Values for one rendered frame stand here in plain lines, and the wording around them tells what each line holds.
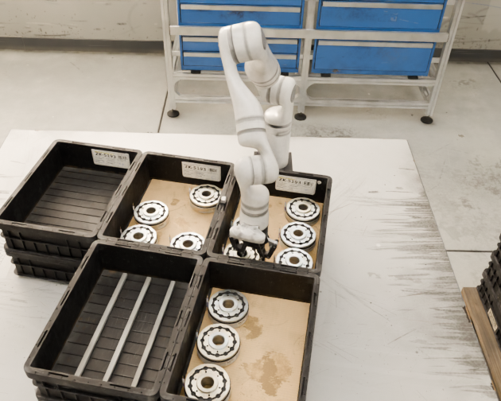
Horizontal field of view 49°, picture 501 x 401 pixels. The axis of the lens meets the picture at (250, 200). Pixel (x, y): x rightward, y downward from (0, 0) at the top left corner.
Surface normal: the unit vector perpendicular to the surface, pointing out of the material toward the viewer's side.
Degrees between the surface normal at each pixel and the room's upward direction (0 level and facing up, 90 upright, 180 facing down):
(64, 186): 0
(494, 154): 0
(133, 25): 90
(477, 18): 90
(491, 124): 0
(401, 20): 90
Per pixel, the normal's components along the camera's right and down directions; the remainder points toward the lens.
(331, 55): 0.00, 0.66
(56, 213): 0.03, -0.75
